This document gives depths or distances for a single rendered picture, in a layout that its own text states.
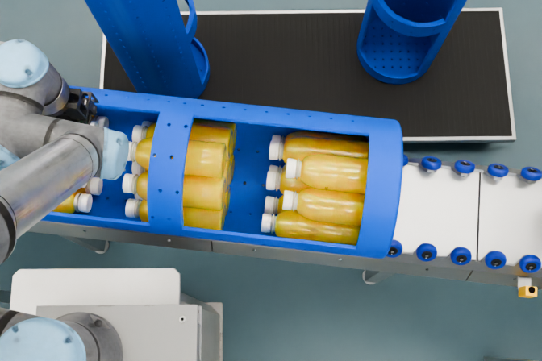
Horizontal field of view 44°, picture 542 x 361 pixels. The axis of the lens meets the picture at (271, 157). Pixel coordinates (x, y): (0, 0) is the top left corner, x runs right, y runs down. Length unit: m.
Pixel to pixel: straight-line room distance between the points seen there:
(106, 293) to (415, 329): 1.41
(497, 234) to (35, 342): 1.02
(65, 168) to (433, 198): 0.93
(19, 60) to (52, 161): 0.23
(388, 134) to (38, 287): 0.72
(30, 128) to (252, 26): 1.61
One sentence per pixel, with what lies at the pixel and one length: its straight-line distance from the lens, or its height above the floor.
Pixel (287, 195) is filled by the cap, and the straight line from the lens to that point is 1.33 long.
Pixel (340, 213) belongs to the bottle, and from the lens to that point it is 1.32.
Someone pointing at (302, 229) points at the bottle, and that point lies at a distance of 1.36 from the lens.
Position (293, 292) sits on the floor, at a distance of 2.44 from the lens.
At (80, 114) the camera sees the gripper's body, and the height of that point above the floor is 1.33.
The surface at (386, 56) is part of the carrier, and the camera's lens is 2.51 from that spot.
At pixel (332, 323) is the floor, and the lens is 2.44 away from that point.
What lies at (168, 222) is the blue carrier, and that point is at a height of 1.15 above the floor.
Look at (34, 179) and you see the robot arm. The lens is 0.83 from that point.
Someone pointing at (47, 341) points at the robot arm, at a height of 1.45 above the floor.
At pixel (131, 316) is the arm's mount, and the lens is 1.24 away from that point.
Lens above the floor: 2.43
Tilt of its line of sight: 75 degrees down
